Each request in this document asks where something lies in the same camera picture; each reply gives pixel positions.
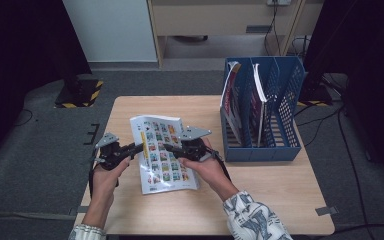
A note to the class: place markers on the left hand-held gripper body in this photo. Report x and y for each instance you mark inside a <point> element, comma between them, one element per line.
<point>111,155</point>

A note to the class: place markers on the white cabinet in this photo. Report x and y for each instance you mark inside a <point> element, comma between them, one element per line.
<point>110,30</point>

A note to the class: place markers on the grey floor tape strip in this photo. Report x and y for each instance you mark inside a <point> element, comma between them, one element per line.
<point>30,215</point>

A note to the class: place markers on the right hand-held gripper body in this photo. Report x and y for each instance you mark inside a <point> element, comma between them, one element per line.
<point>195,150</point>

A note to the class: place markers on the black and red magazine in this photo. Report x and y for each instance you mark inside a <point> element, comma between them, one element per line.
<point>228,103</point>

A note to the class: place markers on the person's left hand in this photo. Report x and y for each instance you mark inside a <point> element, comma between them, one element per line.
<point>106,183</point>

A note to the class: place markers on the white power strip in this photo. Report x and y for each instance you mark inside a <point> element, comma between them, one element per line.
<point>278,2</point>

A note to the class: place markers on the black striped stand base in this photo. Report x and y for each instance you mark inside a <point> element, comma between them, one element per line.
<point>315,95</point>
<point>80,95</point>

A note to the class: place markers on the beige wooden desk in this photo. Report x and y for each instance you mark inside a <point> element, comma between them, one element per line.
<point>213,18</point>

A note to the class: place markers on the white magazine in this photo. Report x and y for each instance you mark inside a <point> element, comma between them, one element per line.
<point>160,173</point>

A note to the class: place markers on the black curtain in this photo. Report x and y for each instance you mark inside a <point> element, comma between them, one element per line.
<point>20,50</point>
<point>373,66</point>

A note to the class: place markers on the person's right hand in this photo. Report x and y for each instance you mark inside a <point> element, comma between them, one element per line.
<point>210,175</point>

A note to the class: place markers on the blue plastic file rack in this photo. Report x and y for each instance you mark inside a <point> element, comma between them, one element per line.
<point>273,153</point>

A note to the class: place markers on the grey tape piece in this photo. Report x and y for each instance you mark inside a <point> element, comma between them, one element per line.
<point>326,210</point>
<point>78,210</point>

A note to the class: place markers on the black floor tape mark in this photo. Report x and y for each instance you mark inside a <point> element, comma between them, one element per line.
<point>95,133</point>

